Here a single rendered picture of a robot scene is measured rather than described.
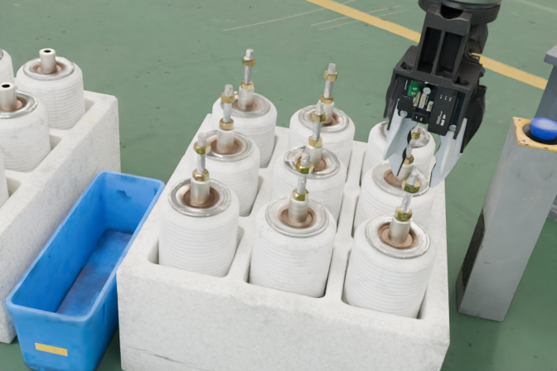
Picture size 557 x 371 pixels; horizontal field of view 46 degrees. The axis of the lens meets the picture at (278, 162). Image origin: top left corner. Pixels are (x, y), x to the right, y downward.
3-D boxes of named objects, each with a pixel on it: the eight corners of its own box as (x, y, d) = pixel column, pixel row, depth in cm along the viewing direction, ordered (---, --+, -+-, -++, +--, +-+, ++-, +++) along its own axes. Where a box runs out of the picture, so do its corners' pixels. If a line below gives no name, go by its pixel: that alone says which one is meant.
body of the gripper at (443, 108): (378, 122, 63) (404, 1, 56) (402, 87, 69) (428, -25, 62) (457, 147, 60) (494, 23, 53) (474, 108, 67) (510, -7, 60)
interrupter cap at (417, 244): (420, 270, 72) (422, 265, 72) (355, 247, 74) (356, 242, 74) (435, 231, 78) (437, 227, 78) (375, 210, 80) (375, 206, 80)
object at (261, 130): (273, 191, 111) (284, 97, 101) (257, 225, 103) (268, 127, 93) (219, 178, 112) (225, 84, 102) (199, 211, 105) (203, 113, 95)
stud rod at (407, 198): (405, 225, 75) (419, 172, 71) (402, 230, 74) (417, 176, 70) (397, 223, 76) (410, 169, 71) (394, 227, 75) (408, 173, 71)
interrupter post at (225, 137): (225, 155, 87) (226, 134, 85) (212, 147, 88) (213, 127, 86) (237, 148, 88) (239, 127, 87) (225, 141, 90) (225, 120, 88)
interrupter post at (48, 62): (46, 66, 102) (43, 46, 100) (60, 69, 102) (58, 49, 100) (38, 73, 100) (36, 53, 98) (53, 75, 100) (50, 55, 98)
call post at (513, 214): (455, 281, 107) (512, 118, 90) (498, 290, 107) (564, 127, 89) (457, 313, 102) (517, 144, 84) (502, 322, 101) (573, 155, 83)
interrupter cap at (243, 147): (225, 171, 84) (226, 166, 83) (184, 146, 87) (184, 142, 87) (264, 149, 89) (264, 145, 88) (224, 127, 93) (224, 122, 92)
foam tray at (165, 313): (203, 198, 119) (207, 112, 109) (419, 241, 115) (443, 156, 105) (120, 370, 87) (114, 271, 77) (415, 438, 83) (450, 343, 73)
